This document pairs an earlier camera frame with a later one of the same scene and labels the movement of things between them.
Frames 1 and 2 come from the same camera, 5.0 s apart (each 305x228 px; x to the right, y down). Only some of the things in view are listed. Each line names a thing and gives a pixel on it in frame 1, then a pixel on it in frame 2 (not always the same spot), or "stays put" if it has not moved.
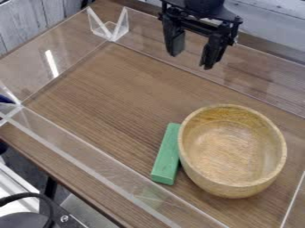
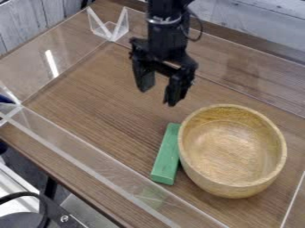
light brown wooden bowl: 231,150 stays put
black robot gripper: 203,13 to 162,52
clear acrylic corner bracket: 110,30 stays put
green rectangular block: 168,157 stays put
